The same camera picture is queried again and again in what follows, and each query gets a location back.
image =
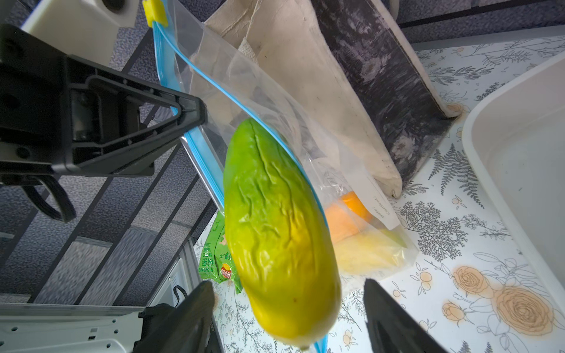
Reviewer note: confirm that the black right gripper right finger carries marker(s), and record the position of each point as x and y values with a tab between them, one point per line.
390	328

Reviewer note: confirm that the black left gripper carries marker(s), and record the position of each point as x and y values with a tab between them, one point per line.
65	115

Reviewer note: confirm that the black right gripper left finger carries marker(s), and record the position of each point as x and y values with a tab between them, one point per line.
184	328

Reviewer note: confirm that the yellow mango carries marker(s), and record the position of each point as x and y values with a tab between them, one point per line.
372	252

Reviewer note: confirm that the orange mango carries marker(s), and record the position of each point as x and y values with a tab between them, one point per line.
347	217

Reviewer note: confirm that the green mango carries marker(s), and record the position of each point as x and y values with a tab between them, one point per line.
278	238

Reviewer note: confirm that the clear zip-top bag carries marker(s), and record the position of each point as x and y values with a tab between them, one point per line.
192	59

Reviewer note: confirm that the green chip bag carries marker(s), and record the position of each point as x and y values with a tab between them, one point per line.
216	262

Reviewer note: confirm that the beige canvas tote bag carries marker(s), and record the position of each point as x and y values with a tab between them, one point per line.
351	68

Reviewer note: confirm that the white serving dish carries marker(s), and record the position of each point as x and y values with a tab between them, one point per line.
514	141

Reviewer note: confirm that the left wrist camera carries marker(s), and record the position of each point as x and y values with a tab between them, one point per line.
87	29

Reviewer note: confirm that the aluminium front rail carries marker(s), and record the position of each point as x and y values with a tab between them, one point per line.
29	327

